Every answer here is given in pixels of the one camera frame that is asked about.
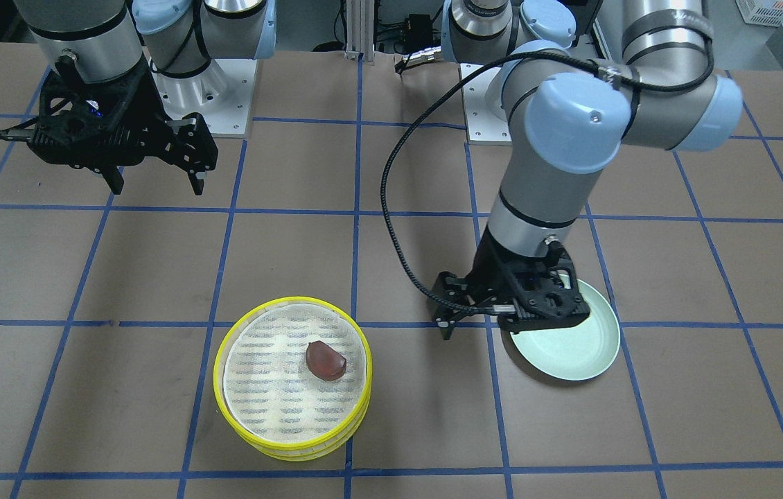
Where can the yellow bamboo steamer basket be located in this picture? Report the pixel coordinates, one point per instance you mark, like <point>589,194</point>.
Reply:
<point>322,446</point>

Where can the light green plate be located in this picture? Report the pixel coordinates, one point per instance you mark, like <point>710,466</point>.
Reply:
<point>574,354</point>

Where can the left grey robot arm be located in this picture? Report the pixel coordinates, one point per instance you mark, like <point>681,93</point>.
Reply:
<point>567,119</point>

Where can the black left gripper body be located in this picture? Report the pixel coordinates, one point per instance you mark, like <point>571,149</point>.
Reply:
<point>489,265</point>

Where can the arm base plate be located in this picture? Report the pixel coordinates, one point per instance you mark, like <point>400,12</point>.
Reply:
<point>223,94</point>
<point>486,120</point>

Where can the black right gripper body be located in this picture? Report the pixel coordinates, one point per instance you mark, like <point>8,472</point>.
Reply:
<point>145,99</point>

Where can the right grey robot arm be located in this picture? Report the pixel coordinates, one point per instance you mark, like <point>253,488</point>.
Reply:
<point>177,39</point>

